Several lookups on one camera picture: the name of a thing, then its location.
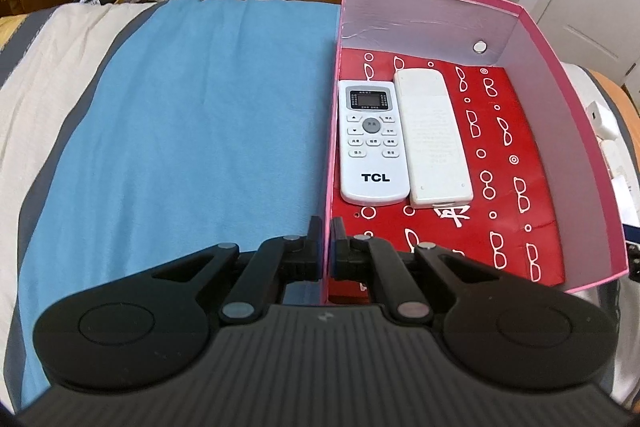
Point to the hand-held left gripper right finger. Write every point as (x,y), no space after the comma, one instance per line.
(342,252)

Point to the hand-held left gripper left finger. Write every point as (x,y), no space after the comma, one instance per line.
(314,239)

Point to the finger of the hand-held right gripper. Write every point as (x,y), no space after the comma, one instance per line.
(635,262)

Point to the white charger with port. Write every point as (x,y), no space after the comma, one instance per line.
(600,117)

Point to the pink cardboard box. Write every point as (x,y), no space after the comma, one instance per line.
(425,7)

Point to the white remote with grey buttons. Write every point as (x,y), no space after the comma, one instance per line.
(372,167)

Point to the plain white remote control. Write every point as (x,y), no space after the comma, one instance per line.
(437,142)

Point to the red printed paper liner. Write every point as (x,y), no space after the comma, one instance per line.
(532,142)

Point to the blue towel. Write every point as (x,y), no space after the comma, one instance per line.
(175,107)

